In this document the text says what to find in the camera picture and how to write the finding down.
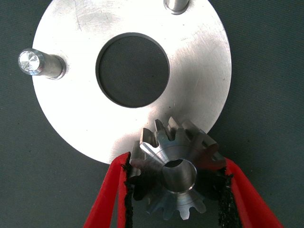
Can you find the small steel planetary gear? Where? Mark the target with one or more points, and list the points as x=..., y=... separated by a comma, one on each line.
x=175, y=152

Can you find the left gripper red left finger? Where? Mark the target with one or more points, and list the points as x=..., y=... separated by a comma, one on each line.
x=107, y=197

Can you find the dark grey table cloth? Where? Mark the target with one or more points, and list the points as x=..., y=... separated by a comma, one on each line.
x=261, y=59

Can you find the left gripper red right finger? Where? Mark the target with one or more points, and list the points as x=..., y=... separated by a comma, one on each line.
x=247, y=197

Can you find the round metal carrier plate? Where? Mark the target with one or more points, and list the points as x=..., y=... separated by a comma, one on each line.
x=71, y=107

